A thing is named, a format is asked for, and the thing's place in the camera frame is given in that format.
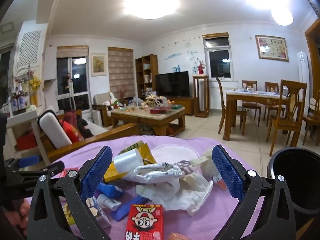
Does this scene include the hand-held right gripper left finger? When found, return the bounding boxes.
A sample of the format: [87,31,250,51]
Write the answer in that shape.
[27,145,113,240]

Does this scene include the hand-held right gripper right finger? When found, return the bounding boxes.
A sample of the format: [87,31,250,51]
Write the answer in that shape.
[211,144,297,240]

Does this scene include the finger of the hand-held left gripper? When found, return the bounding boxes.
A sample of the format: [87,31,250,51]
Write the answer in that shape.
[7,155,43,172]
[5,161,65,181]

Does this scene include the small red packet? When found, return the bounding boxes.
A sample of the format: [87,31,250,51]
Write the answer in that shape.
[59,167,79,180]

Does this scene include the white spray bottle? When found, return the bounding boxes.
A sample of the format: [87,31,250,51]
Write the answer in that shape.
[96,192,123,212]

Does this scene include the clear tape roll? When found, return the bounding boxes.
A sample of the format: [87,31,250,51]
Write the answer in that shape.
[113,148,144,174]

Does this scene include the small printed carton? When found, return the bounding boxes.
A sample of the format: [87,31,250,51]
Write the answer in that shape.
[85,196,112,233]

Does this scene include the dark patterned wrapper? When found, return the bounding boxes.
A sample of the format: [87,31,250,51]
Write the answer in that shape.
[172,160,192,168]

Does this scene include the blue strip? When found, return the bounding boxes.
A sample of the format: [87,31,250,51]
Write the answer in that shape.
[110,195,150,222]

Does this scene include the yellow green packet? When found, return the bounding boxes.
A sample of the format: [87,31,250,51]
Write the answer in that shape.
[64,204,76,227]

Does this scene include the white plastic bag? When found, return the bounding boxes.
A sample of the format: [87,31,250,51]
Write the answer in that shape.
[136,174,213,217]

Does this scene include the yellow paper bag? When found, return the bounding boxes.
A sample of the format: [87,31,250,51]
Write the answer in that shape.
[103,141,157,183]

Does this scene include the white printed wrapper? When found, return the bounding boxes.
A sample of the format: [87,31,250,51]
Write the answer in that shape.
[129,162,183,184]

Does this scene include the black trash bin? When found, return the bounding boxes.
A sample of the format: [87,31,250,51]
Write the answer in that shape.
[267,148,320,212]

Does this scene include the red milk carton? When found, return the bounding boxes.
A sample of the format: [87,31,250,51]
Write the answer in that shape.
[124,204,166,240]

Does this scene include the person's left hand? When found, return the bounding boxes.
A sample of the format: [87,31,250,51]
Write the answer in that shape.
[5,197,34,232]

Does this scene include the person's right hand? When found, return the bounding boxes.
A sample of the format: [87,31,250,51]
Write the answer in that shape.
[169,232,192,240]

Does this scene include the large red box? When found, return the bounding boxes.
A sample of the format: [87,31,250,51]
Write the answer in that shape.
[16,132,38,150]

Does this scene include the wooden sofa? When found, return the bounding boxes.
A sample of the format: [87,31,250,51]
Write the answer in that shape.
[37,110,139,163]

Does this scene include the white cushion black edge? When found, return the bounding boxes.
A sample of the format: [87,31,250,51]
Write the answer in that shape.
[37,110,73,149]

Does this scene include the red cushion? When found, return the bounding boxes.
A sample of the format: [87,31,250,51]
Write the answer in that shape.
[61,120,84,143]

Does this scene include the white shelf unit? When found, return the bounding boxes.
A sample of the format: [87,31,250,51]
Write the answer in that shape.
[5,102,48,165]

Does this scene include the dark clothes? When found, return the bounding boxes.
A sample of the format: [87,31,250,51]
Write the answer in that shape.
[64,111,94,138]

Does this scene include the brown beer bottle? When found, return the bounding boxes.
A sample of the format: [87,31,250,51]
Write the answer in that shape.
[11,85,19,115]
[18,84,27,113]

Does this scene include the purple printed blanket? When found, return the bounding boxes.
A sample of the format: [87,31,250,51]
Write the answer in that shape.
[26,135,265,240]

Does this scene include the plush toys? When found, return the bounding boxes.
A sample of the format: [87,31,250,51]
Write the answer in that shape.
[105,99,123,111]

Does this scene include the wooden armchair white cushion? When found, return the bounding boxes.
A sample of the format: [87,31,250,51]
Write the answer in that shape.
[92,92,118,127]

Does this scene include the wooden coffee table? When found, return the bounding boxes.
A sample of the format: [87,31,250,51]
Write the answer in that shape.
[111,105,186,137]

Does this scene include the curved back wooden chair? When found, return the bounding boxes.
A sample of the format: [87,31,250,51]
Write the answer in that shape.
[215,77,247,137]

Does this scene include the white radiator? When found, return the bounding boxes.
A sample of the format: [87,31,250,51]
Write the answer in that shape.
[210,87,243,110]

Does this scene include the yellow flowers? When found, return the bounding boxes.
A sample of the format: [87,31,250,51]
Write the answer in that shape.
[29,76,42,107]

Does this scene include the wooden dining table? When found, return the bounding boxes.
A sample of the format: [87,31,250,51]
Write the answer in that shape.
[222,90,303,140]

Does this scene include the wooden television cabinet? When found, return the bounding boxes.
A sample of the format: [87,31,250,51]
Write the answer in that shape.
[165,97,195,117]

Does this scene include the wooden dining chair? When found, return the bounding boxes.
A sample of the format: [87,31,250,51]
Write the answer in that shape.
[241,80,262,127]
[264,82,283,127]
[302,89,320,146]

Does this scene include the wooden model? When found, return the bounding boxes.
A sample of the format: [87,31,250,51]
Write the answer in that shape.
[145,95,163,108]

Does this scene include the large balcony window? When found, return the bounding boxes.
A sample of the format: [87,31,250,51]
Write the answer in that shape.
[56,46,90,112]

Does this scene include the tall wooden plant stand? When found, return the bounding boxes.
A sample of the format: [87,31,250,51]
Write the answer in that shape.
[192,74,210,118]

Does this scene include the striped roller blind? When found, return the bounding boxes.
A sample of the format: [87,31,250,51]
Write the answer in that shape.
[108,47,134,99]

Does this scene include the black television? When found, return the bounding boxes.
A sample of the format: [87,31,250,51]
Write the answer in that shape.
[155,71,190,98]

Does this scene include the white back chair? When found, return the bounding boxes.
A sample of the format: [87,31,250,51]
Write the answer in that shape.
[308,97,317,117]

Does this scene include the sunflower painting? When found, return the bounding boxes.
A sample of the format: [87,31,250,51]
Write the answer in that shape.
[91,53,107,77]

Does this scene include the small wood-topped window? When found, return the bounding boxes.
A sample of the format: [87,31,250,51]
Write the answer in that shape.
[202,32,235,81]

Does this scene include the white lattice cabinet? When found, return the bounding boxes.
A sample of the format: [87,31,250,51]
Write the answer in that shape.
[14,22,48,80]

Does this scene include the wooden bookshelf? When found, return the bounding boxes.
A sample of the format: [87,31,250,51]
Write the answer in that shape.
[135,54,159,98]

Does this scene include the white standing air conditioner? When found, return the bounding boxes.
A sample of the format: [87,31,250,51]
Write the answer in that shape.
[296,51,310,99]

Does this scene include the floral framed picture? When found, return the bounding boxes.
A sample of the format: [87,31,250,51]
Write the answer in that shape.
[255,35,289,62]

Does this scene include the ceiling vent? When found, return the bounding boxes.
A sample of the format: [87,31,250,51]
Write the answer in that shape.
[0,21,16,34]

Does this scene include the white pendant lamp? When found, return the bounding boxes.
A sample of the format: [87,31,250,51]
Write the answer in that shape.
[269,0,293,26]

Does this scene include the round ceiling lamp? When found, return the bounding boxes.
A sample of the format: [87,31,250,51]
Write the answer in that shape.
[122,0,180,20]

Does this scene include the wire rack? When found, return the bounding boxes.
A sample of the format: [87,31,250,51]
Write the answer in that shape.
[14,65,34,85]

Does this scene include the wooden door frame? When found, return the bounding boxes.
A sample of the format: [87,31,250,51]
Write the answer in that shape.
[304,17,320,105]

